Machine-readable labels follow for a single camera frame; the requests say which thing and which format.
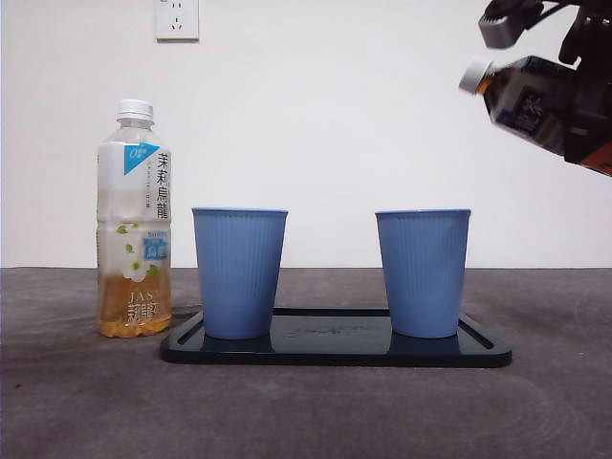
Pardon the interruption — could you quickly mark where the oolong tea bottle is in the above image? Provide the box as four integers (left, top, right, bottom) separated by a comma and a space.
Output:
458, 54, 612, 179

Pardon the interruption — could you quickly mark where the jasmine tea bottle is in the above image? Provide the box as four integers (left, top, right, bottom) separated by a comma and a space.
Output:
97, 98, 173, 339

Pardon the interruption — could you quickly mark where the blue ribbed cup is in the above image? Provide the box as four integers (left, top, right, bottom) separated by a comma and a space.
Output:
191, 207, 290, 341
375, 208, 473, 339

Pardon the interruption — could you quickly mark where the dark blue tray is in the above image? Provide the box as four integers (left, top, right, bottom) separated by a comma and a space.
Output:
159, 308, 514, 368

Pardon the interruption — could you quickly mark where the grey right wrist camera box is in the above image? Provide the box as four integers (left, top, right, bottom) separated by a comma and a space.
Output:
479, 0, 558, 49

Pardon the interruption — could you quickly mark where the white wall socket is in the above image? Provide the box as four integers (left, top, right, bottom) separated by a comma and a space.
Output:
155, 0, 201, 43

